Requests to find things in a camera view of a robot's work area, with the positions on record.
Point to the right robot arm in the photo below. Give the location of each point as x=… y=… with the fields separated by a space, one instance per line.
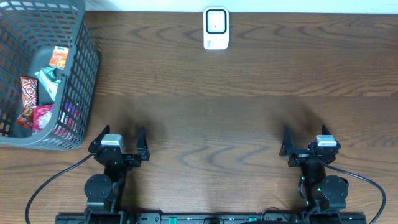
x=324 y=194

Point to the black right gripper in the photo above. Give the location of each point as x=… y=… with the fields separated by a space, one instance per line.
x=300 y=155

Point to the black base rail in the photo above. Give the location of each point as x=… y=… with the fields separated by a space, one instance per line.
x=155 y=218

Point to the red purple noodle packet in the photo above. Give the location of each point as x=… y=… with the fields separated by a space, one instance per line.
x=42 y=116

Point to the red Top chocolate bar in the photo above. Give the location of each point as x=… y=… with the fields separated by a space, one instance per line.
x=29 y=101

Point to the orange tissue pack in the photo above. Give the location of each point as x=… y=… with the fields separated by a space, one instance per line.
x=59 y=57

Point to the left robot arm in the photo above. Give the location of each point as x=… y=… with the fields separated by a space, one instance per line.
x=104 y=191

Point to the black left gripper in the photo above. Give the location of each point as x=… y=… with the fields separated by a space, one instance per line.
x=125 y=157

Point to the teal snack wrapper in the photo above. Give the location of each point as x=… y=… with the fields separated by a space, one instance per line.
x=49 y=80

